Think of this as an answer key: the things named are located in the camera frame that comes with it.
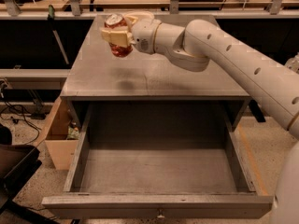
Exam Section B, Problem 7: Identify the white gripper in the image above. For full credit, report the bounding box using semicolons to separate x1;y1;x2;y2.
101;14;162;54

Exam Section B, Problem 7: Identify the red coke can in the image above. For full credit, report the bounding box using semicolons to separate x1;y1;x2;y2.
104;14;133;57

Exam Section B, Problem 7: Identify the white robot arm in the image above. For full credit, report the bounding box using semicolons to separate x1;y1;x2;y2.
101;12;299;140

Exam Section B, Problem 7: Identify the open grey top drawer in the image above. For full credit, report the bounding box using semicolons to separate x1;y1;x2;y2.
42;101;273;219

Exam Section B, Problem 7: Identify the white bowl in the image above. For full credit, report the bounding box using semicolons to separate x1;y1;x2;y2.
123;10;154;20

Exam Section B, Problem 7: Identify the cardboard box on floor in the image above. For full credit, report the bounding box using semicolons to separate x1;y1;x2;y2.
43;97;78;170

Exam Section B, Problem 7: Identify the black floor cable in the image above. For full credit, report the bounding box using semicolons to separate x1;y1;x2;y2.
0;79;42;146

